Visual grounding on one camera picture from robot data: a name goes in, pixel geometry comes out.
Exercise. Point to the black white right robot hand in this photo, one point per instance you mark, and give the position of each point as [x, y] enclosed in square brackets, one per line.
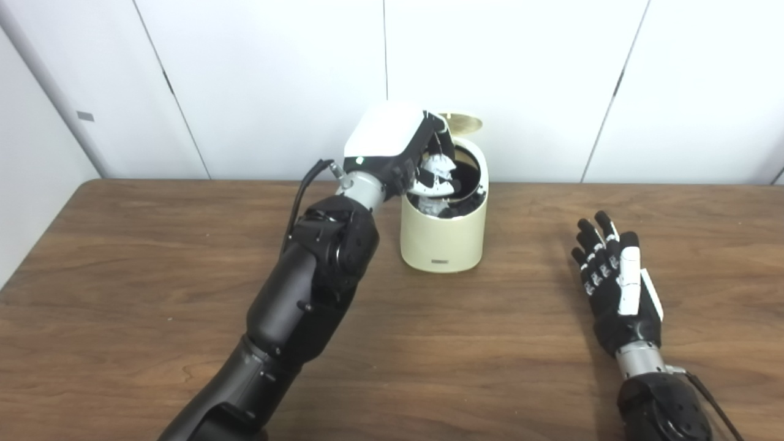
[618, 300]

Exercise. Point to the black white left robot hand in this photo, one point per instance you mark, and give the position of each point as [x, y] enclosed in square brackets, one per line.
[386, 131]

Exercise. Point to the white paper ball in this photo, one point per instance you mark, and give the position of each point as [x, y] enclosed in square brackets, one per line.
[436, 165]

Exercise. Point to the cream round bin lid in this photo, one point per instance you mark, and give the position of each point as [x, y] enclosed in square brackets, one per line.
[465, 122]

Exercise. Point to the cream-colored bin body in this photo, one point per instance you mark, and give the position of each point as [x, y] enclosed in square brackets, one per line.
[444, 239]

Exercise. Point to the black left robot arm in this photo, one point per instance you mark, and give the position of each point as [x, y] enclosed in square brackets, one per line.
[294, 300]

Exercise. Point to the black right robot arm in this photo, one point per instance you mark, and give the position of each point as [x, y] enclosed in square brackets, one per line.
[661, 410]

